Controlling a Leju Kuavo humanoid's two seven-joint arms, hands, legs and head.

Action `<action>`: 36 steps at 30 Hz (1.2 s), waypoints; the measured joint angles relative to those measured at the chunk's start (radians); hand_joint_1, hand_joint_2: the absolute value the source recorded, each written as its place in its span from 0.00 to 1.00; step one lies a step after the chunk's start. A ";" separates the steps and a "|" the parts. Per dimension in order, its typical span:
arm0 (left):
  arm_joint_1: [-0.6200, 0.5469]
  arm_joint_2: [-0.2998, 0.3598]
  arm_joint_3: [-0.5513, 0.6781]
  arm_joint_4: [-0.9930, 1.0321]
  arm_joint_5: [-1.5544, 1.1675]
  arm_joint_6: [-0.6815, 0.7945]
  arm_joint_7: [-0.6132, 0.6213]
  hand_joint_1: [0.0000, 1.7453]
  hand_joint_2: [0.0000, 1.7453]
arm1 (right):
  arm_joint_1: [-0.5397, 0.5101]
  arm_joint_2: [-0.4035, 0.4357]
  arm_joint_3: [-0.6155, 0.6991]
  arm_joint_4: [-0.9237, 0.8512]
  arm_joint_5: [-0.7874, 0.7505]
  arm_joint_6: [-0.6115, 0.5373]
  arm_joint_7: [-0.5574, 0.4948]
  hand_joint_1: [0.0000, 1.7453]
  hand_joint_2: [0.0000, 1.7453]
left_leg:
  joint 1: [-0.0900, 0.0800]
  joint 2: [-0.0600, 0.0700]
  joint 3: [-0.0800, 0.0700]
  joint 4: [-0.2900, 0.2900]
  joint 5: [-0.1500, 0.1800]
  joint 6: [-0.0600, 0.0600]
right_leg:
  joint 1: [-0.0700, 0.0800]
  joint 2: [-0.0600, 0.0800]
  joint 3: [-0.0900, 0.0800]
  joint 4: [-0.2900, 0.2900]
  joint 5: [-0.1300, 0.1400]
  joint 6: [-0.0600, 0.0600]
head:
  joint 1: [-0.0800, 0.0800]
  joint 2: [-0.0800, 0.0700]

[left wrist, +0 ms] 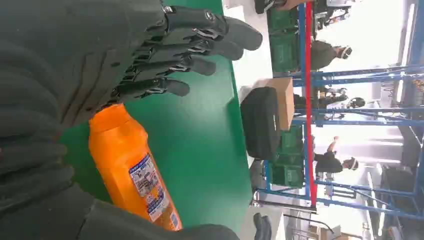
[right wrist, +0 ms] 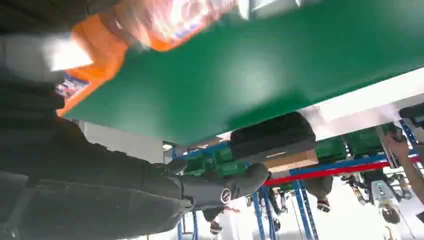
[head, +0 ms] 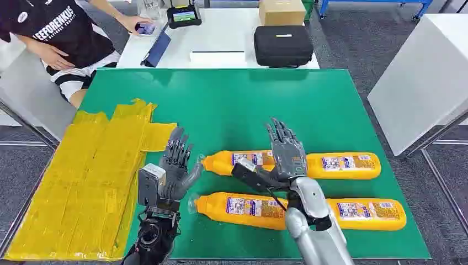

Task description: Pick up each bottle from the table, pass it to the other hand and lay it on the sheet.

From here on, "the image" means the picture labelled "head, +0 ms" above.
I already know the person's left hand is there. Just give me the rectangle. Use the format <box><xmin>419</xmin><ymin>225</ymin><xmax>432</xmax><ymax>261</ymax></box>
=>
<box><xmin>118</xmin><ymin>15</ymin><xmax>155</xmax><ymax>36</ymax></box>

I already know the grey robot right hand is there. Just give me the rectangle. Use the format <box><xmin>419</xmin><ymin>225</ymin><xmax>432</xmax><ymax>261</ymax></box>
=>
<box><xmin>265</xmin><ymin>118</ymin><xmax>308</xmax><ymax>182</ymax></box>

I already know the person's right hand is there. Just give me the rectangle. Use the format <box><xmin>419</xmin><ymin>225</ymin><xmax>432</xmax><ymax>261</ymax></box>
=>
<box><xmin>36</xmin><ymin>44</ymin><xmax>76</xmax><ymax>71</ymax></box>

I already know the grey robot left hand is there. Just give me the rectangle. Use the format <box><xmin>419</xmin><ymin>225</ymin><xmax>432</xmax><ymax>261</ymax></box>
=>
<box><xmin>158</xmin><ymin>127</ymin><xmax>205</xmax><ymax>202</ymax></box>

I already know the smartphone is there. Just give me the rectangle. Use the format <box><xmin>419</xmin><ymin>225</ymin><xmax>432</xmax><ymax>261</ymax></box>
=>
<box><xmin>134</xmin><ymin>22</ymin><xmax>157</xmax><ymax>36</ymax></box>

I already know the clear drinking glass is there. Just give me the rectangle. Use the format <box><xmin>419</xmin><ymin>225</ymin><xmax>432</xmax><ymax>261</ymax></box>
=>
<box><xmin>136</xmin><ymin>0</ymin><xmax>162</xmax><ymax>21</ymax></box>

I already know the person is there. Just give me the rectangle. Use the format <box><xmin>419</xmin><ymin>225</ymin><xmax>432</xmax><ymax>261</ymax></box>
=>
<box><xmin>0</xmin><ymin>0</ymin><xmax>155</xmax><ymax>110</ymax></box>

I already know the black handheld monitor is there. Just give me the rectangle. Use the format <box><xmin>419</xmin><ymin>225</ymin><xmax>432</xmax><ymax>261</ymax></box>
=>
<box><xmin>166</xmin><ymin>4</ymin><xmax>203</xmax><ymax>30</ymax></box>

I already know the green table mat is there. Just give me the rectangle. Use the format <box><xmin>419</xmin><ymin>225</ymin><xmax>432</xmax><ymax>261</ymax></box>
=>
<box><xmin>78</xmin><ymin>68</ymin><xmax>432</xmax><ymax>261</ymax></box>

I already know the white table with case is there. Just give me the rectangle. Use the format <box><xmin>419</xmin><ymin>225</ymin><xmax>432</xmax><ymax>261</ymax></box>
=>
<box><xmin>116</xmin><ymin>8</ymin><xmax>321</xmax><ymax>70</ymax></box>

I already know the black carrying case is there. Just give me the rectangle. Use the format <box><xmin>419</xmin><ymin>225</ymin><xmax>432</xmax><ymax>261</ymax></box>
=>
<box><xmin>253</xmin><ymin>24</ymin><xmax>315</xmax><ymax>69</ymax></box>

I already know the cardboard box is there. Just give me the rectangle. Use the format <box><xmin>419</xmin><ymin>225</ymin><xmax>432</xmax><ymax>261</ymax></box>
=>
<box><xmin>258</xmin><ymin>0</ymin><xmax>307</xmax><ymax>27</ymax></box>

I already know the green crate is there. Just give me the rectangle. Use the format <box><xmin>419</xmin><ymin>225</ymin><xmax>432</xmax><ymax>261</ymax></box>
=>
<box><xmin>302</xmin><ymin>0</ymin><xmax>316</xmax><ymax>22</ymax></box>

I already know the large white side table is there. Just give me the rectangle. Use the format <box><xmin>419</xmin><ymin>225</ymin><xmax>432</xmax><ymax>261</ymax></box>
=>
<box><xmin>367</xmin><ymin>14</ymin><xmax>468</xmax><ymax>157</ymax></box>

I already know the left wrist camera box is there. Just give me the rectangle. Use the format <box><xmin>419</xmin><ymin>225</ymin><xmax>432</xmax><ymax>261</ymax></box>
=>
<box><xmin>137</xmin><ymin>163</ymin><xmax>166</xmax><ymax>209</ymax></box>

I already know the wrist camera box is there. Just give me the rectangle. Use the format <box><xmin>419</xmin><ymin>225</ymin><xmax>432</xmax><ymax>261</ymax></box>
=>
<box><xmin>137</xmin><ymin>163</ymin><xmax>166</xmax><ymax>209</ymax></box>
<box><xmin>231</xmin><ymin>157</ymin><xmax>290</xmax><ymax>193</ymax></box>

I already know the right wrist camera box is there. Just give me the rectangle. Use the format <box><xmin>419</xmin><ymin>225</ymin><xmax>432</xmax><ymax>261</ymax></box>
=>
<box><xmin>231</xmin><ymin>157</ymin><xmax>290</xmax><ymax>193</ymax></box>

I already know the blue metal frame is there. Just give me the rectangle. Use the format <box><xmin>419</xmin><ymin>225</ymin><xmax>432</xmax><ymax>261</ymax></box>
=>
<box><xmin>318</xmin><ymin>0</ymin><xmax>434</xmax><ymax>22</ymax></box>

